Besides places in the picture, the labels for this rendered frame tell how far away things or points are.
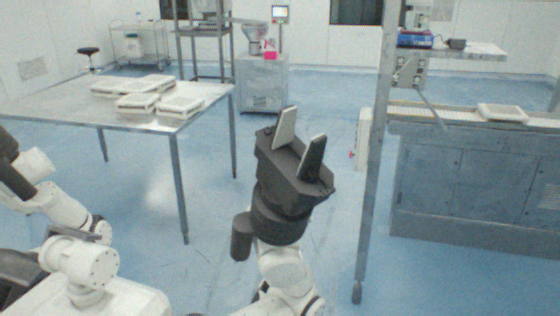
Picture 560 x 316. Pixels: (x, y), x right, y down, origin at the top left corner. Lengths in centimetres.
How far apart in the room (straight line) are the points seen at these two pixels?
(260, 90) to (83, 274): 460
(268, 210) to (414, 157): 226
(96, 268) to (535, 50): 814
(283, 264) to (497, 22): 767
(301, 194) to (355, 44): 734
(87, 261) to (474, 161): 246
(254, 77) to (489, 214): 327
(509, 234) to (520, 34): 557
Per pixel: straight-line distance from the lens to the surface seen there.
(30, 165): 95
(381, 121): 185
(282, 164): 47
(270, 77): 507
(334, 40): 774
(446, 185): 285
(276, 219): 52
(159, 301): 74
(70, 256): 69
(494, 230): 310
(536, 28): 833
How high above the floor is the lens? 180
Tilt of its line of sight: 27 degrees down
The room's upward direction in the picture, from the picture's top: straight up
